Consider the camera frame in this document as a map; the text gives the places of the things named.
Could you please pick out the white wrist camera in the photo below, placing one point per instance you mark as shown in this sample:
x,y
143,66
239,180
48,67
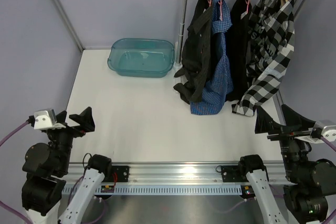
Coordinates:
x,y
45,120
324,129

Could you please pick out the blue checkered shirt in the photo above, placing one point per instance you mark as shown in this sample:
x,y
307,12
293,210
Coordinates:
x,y
220,84

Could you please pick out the teal plastic basin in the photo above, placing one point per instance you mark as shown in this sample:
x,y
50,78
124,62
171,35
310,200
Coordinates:
x,y
135,57

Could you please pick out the black white checkered shirt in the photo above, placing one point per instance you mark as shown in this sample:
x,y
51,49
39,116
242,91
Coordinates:
x,y
271,34

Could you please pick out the black pinstripe shirt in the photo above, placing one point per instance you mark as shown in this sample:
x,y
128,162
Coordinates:
x,y
196,54

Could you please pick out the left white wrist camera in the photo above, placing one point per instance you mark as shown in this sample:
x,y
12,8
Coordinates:
x,y
45,120

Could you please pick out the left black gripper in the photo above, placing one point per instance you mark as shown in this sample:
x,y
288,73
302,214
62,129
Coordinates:
x,y
85,120

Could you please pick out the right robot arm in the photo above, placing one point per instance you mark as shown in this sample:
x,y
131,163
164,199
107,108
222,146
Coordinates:
x,y
312,181

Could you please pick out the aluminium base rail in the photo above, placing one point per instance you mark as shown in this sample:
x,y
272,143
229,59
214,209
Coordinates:
x,y
191,178

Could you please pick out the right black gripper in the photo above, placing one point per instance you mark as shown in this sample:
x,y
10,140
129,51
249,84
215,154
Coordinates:
x,y
265,123

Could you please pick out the left aluminium frame post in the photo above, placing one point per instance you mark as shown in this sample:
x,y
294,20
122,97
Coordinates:
x,y
67,23

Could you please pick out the plain black shirt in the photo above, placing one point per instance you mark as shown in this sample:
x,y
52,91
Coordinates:
x,y
236,48

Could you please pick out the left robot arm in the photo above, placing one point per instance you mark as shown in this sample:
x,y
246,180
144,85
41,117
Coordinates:
x,y
47,164

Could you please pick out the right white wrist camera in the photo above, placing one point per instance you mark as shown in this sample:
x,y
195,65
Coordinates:
x,y
324,129

